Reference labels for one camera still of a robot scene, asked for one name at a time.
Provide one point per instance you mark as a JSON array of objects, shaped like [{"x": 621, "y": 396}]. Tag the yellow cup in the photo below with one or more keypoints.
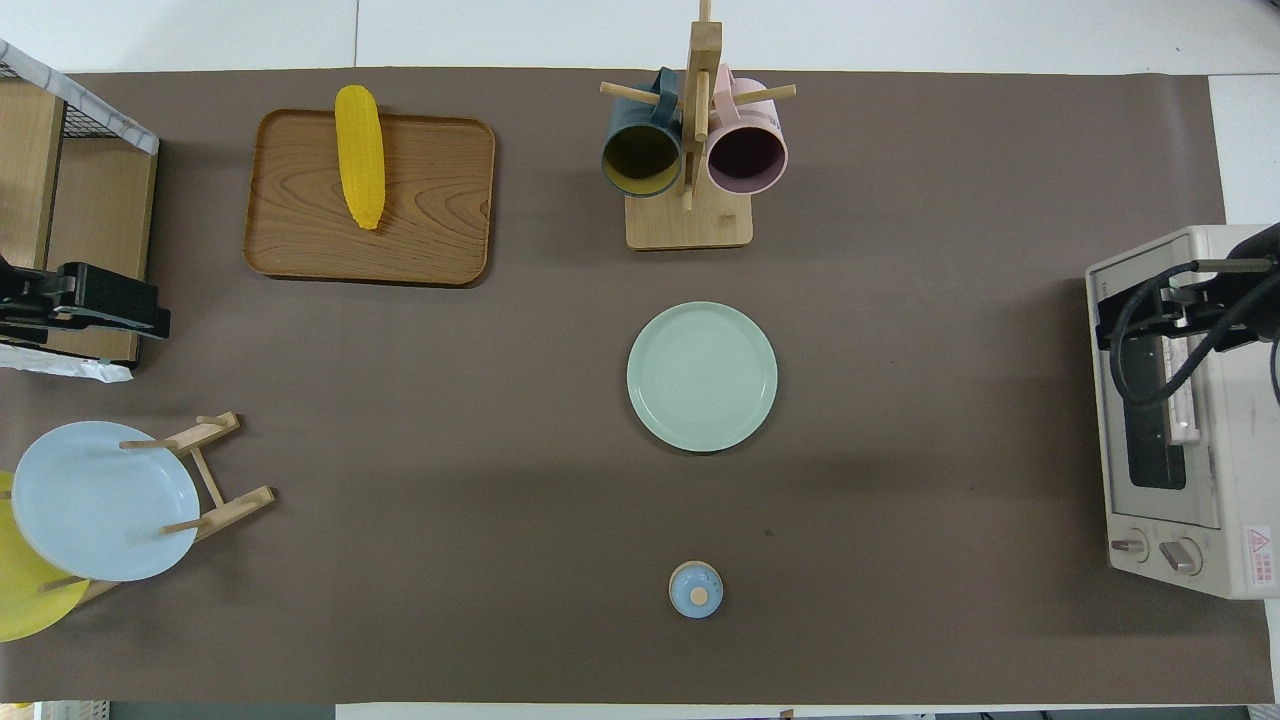
[{"x": 360, "y": 150}]

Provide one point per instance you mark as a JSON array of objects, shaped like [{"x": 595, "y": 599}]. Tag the yellow plate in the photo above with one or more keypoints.
[{"x": 25, "y": 605}]

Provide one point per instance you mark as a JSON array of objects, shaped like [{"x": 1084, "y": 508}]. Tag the light blue plate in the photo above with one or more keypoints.
[{"x": 100, "y": 505}]

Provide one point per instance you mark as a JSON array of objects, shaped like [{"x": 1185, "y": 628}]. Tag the wooden plate rack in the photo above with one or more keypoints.
[{"x": 235, "y": 505}]

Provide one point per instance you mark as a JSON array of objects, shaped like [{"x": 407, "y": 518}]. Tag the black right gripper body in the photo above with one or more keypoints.
[{"x": 1245, "y": 310}]

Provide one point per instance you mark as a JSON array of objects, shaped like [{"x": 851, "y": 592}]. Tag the small blue lidded jar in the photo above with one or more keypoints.
[{"x": 695, "y": 590}]

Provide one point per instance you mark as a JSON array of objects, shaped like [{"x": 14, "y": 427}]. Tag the silver oven knob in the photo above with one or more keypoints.
[
  {"x": 1182, "y": 556},
  {"x": 1130, "y": 545}
]

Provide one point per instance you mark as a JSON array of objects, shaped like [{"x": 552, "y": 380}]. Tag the wooden mug tree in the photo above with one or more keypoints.
[{"x": 690, "y": 225}]

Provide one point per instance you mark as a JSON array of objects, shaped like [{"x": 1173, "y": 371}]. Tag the light green plate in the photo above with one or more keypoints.
[{"x": 702, "y": 378}]

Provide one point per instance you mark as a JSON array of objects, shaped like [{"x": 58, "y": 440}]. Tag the dark teal mug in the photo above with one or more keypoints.
[{"x": 640, "y": 160}]

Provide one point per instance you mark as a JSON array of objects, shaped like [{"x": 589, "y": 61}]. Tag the wooden serving tray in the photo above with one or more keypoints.
[{"x": 430, "y": 220}]

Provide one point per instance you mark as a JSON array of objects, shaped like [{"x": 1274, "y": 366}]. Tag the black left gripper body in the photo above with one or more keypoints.
[{"x": 30, "y": 300}]

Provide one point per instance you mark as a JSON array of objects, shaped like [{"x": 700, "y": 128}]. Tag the brown table mat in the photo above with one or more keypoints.
[{"x": 900, "y": 450}]

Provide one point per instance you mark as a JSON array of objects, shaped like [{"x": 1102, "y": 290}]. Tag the pink mug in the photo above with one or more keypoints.
[{"x": 745, "y": 160}]

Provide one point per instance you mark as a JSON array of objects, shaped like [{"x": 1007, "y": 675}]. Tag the cream toaster oven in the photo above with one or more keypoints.
[{"x": 1240, "y": 450}]

